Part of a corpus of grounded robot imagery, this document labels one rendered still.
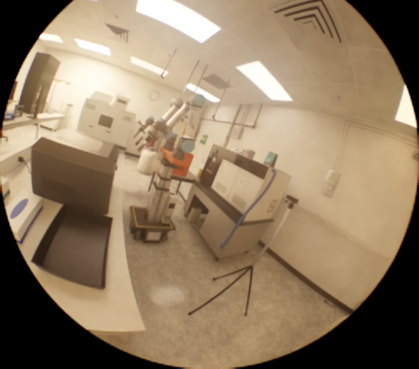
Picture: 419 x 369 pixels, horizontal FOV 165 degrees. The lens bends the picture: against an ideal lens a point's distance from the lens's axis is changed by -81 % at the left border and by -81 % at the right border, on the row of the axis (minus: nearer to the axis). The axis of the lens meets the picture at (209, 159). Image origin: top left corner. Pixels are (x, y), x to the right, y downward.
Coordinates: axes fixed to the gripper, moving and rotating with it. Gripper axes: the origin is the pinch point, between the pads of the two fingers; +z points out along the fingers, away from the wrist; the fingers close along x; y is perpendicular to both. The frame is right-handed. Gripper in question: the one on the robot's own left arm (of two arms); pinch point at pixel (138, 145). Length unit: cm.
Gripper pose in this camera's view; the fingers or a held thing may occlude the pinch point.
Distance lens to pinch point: 128.2
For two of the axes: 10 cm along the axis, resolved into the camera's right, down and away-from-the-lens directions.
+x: 5.7, 4.5, -6.8
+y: -4.5, -5.3, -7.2
